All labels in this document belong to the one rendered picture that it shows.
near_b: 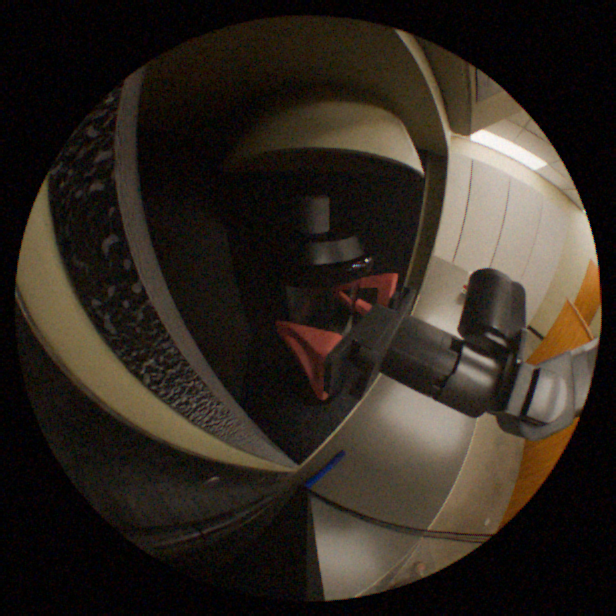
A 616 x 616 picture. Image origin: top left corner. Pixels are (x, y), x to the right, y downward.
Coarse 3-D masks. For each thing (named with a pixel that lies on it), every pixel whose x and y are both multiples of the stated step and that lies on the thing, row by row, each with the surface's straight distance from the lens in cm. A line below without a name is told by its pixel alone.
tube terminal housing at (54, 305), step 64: (192, 64) 11; (256, 64) 11; (320, 64) 12; (384, 64) 11; (192, 128) 20; (448, 128) 26; (64, 320) 2; (128, 384) 2; (192, 448) 4; (320, 448) 34
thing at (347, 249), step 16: (304, 208) 15; (320, 208) 15; (304, 224) 15; (320, 224) 15; (336, 224) 19; (272, 240) 15; (288, 240) 14; (304, 240) 13; (320, 240) 13; (336, 240) 13; (352, 240) 15; (272, 256) 14; (288, 256) 13; (304, 256) 13; (320, 256) 13; (336, 256) 13; (352, 256) 14
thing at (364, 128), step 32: (288, 96) 13; (320, 96) 13; (352, 96) 13; (256, 128) 12; (288, 128) 11; (320, 128) 10; (352, 128) 11; (384, 128) 12; (224, 160) 14; (256, 160) 23; (288, 160) 25; (320, 160) 26; (352, 160) 25; (384, 160) 11; (416, 160) 14
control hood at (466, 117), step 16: (432, 48) 15; (432, 64) 17; (448, 64) 17; (464, 64) 17; (448, 80) 18; (464, 80) 18; (448, 96) 21; (464, 96) 20; (496, 96) 24; (448, 112) 25; (464, 112) 23; (480, 112) 25; (496, 112) 29; (512, 112) 33; (464, 128) 27; (480, 128) 30
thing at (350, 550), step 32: (320, 512) 17; (320, 544) 9; (352, 544) 11; (384, 544) 15; (416, 544) 20; (448, 544) 24; (480, 544) 26; (352, 576) 7; (384, 576) 8; (416, 576) 9
